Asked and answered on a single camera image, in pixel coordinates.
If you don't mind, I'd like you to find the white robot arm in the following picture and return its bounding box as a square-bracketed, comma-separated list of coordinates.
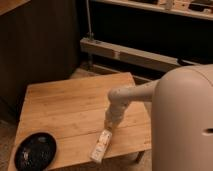
[104, 64, 213, 171]

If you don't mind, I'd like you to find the wooden beam shelf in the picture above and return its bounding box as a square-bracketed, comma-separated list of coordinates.
[79, 36, 201, 73]

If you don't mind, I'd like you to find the white plastic bottle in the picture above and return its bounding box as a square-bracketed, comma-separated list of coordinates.
[90, 130, 112, 163]

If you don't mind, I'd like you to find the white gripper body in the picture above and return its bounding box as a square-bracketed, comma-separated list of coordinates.
[104, 103, 129, 128]

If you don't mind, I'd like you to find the upper wooden shelf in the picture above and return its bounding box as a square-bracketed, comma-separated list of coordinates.
[93, 0, 213, 21]

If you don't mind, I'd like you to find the wooden table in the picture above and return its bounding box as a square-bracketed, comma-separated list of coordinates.
[14, 73, 151, 169]

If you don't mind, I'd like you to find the metal pole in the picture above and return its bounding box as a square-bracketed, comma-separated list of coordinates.
[86, 0, 93, 40]

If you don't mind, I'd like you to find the black ceramic bowl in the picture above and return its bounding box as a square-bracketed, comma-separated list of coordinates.
[14, 132, 57, 171]

